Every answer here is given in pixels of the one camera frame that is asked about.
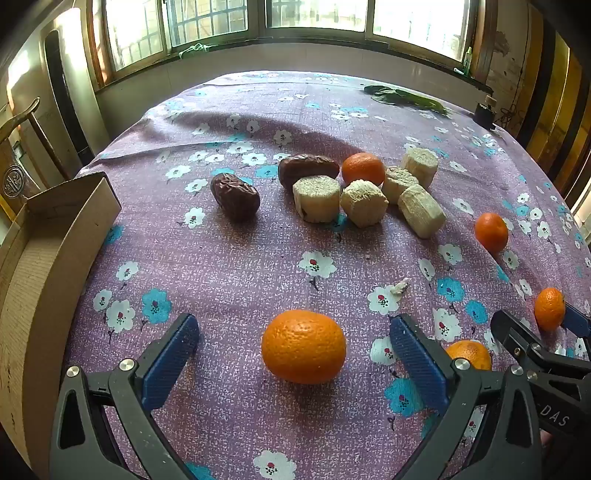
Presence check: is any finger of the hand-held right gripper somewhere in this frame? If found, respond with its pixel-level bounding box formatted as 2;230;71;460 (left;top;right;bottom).
561;302;591;340
490;309;568;370

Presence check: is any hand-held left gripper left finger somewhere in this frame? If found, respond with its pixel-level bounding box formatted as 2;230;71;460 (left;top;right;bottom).
50;313;200;480

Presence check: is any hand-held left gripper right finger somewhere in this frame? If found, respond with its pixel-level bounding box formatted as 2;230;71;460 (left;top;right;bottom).
389;314;544;480

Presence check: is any small orange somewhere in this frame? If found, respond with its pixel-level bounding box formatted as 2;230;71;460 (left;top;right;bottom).
534;287;566;332

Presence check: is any large orange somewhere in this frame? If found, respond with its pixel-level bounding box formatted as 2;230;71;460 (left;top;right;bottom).
261;309;347;385

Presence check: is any cardboard box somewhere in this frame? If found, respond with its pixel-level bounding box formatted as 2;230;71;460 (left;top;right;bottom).
0;172;123;480

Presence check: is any purple floral tablecloth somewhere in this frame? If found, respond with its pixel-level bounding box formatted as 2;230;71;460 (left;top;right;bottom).
69;70;591;480

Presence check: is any corn cob piece right front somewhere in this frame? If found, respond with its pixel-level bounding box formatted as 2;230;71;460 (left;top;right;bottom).
398;184;447;239

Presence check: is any brown dried date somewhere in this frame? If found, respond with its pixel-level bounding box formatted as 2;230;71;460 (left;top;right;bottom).
278;154;341;189
211;172;261;222

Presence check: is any small black device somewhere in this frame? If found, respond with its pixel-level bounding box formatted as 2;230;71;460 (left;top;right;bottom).
473;95;497;127

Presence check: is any yellow wooden door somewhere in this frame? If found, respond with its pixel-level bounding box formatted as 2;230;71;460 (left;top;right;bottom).
526;14;591;185

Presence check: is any green leafy vegetable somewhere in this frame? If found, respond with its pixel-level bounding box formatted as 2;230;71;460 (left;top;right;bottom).
364;84;453;116

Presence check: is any wooden chair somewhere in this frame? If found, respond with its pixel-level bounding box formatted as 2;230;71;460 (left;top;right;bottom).
0;97;72;217

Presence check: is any white tower air conditioner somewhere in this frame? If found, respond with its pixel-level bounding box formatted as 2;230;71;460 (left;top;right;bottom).
28;9;99;168

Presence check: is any green cloth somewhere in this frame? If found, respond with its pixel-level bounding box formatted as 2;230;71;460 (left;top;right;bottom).
179;43;214;60

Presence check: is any window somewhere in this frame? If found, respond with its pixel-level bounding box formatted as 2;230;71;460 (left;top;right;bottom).
88;0;490;88

